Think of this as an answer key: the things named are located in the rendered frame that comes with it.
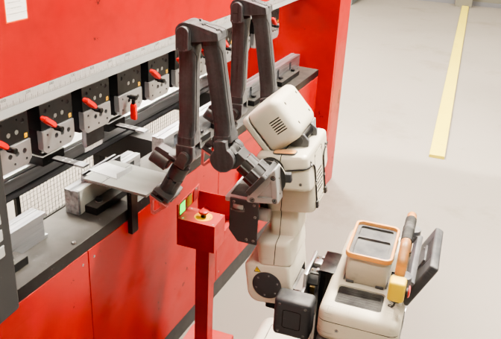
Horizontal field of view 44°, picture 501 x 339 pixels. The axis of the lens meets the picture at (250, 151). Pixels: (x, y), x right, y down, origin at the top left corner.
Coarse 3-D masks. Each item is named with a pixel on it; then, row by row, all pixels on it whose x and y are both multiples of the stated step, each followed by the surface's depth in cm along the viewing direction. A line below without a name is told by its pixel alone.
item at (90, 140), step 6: (102, 126) 227; (90, 132) 221; (96, 132) 224; (102, 132) 228; (84, 138) 220; (90, 138) 222; (96, 138) 225; (102, 138) 228; (84, 144) 221; (90, 144) 222; (96, 144) 227
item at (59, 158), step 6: (54, 150) 237; (60, 150) 239; (36, 156) 231; (42, 156) 231; (48, 156) 233; (54, 156) 236; (60, 156) 236; (30, 162) 234; (36, 162) 232; (42, 162) 231; (48, 162) 234; (66, 162) 232; (72, 162) 231; (78, 162) 232; (84, 162) 232
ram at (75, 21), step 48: (0, 0) 167; (48, 0) 184; (96, 0) 204; (144, 0) 229; (192, 0) 262; (288, 0) 364; (0, 48) 171; (48, 48) 188; (96, 48) 210; (0, 96) 175; (48, 96) 193
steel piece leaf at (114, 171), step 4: (104, 168) 229; (108, 168) 229; (112, 168) 229; (116, 168) 229; (120, 168) 229; (124, 168) 230; (128, 168) 226; (132, 168) 228; (100, 172) 226; (104, 172) 226; (108, 172) 226; (112, 172) 226; (116, 172) 226; (120, 172) 222; (124, 172) 224; (128, 172) 227; (108, 176) 223; (112, 176) 223; (116, 176) 224; (120, 176) 223
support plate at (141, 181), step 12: (144, 168) 231; (84, 180) 222; (96, 180) 220; (108, 180) 220; (120, 180) 221; (132, 180) 221; (144, 180) 222; (156, 180) 222; (132, 192) 214; (144, 192) 214
